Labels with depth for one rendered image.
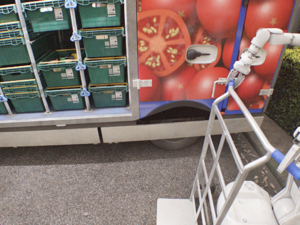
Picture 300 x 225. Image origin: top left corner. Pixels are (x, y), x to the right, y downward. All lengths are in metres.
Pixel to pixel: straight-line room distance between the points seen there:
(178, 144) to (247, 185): 1.00
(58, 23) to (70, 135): 1.11
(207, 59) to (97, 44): 1.00
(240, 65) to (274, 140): 1.88
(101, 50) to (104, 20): 0.27
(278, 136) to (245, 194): 1.44
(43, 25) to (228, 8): 1.58
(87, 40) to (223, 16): 1.18
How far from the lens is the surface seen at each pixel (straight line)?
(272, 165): 2.57
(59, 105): 2.14
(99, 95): 1.98
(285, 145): 2.93
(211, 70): 1.83
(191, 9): 1.64
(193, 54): 1.69
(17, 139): 2.41
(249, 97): 2.19
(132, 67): 1.66
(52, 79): 2.02
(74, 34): 1.76
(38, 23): 1.91
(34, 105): 2.25
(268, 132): 3.05
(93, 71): 1.88
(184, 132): 2.12
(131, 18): 1.57
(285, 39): 1.21
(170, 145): 2.36
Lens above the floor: 1.69
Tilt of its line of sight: 33 degrees down
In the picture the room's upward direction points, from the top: straight up
